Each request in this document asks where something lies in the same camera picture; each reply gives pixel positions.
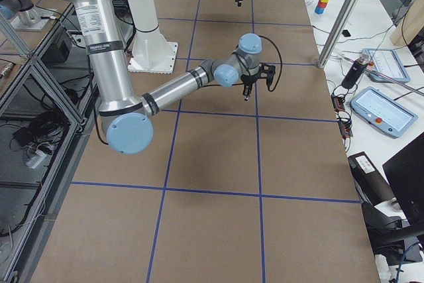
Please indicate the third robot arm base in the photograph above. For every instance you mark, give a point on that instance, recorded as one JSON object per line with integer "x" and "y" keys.
{"x": 24, "y": 15}

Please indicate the black box with label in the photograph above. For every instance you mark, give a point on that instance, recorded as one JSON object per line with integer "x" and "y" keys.
{"x": 369, "y": 179}

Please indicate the black cylindrical device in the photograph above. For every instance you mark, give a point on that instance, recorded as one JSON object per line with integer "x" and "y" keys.
{"x": 355, "y": 71}

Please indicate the teach pendant tablet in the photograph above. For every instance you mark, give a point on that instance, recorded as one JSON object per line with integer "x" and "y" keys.
{"x": 383, "y": 113}
{"x": 388, "y": 63}

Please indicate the stacked coloured toy blocks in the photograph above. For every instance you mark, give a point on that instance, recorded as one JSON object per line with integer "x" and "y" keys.
{"x": 321, "y": 6}

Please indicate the aluminium frame post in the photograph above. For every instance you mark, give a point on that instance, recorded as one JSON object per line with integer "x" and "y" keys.
{"x": 335, "y": 32}

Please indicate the wooden board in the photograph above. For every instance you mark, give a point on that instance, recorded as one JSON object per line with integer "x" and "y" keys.
{"x": 409, "y": 27}

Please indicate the orange circuit board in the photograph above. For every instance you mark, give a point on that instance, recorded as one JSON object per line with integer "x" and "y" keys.
{"x": 343, "y": 117}

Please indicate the white power adapter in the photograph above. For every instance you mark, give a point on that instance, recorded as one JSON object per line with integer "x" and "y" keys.
{"x": 35, "y": 160}

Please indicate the black aluminium frame rack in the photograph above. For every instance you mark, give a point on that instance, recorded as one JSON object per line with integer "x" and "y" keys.
{"x": 46, "y": 106}

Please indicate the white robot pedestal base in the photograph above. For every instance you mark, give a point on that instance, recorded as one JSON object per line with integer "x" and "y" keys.
{"x": 151, "y": 52}

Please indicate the upper teach pendant tablet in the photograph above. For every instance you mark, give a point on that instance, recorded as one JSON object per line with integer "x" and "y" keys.
{"x": 388, "y": 63}

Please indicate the black computer monitor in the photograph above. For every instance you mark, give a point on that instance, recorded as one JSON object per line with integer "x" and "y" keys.
{"x": 404, "y": 172}

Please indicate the lower teach pendant tablet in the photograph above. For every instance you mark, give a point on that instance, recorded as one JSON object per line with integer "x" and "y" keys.
{"x": 383, "y": 113}

